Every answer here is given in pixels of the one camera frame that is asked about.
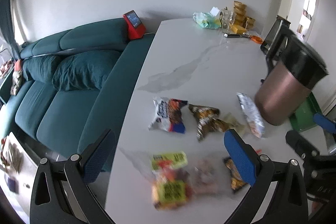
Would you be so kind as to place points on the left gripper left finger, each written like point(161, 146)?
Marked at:
point(49, 203)

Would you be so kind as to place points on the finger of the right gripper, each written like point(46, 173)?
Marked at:
point(325, 123)
point(302, 147)

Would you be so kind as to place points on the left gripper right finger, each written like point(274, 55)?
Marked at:
point(288, 203)

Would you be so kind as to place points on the Danisa butter cookies pack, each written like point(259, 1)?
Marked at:
point(237, 182)

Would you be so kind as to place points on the brown oat snack bag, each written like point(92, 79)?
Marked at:
point(208, 120)

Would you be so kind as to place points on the white Super Kontik snack pack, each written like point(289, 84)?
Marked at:
point(168, 115)

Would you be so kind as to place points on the clear bag of mixed snacks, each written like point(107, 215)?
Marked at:
point(177, 178)

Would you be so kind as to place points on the green tray box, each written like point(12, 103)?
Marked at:
point(302, 119)

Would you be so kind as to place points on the silver white snack bag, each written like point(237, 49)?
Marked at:
point(252, 115)

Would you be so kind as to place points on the copper kettle with black lid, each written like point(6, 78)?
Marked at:
point(294, 68)

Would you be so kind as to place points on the beige small snack packet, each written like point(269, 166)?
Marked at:
point(234, 124)

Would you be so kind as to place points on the smoked glass pitcher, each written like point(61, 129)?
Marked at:
point(279, 22)

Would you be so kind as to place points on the teal sofa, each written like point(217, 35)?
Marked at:
point(67, 122)

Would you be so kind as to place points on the teal cushion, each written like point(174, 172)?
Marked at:
point(85, 71)

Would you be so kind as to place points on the yellow flat box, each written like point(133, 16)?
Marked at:
point(237, 29)

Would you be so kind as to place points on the stack of golden boxes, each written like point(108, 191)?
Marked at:
point(241, 18)

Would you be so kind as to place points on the light green tissue pack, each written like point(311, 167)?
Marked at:
point(206, 20)

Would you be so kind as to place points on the red smart display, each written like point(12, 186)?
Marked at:
point(135, 27)

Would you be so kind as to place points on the orange handled scissors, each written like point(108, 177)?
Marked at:
point(256, 39)

